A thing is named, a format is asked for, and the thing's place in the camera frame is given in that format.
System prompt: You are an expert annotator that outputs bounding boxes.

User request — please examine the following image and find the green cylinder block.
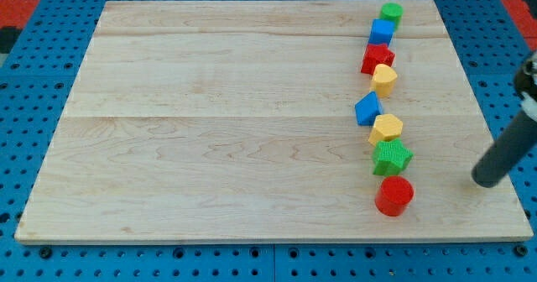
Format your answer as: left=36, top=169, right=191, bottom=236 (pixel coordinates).
left=379, top=3, right=404, bottom=30

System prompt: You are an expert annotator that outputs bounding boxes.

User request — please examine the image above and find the blue diamond block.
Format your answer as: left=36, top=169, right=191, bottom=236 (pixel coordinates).
left=355, top=91, right=383, bottom=126

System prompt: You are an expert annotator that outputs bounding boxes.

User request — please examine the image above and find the robot arm end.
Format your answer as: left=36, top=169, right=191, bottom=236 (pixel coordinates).
left=514, top=51, right=536, bottom=121

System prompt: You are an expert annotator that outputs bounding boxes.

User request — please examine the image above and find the yellow heart block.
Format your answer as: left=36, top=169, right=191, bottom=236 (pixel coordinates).
left=370, top=64, right=398, bottom=98

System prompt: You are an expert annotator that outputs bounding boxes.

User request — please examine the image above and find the red cylinder block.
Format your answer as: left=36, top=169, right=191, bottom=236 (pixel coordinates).
left=374, top=175, right=414, bottom=217

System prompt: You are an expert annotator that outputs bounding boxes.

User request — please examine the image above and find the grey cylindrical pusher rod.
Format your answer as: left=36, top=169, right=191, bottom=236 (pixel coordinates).
left=472, top=110, right=536, bottom=188

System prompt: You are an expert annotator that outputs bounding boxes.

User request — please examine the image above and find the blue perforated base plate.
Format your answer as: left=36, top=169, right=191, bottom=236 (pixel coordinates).
left=1, top=0, right=536, bottom=281

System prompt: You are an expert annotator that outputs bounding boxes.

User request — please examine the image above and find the green star block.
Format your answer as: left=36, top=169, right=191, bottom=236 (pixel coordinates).
left=372, top=138, right=414, bottom=176

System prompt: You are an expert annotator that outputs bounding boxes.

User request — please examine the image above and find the wooden board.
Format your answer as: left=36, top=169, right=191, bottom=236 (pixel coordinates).
left=15, top=0, right=533, bottom=245

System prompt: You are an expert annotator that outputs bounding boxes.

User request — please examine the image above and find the blue cube block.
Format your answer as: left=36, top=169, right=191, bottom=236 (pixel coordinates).
left=368, top=18, right=395, bottom=45

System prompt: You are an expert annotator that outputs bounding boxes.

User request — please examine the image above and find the yellow hexagon block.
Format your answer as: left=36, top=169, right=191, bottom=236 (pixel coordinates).
left=368, top=114, right=404, bottom=146

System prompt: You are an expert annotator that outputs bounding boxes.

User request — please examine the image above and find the red star block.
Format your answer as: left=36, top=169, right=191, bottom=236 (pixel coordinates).
left=361, top=44, right=395, bottom=75

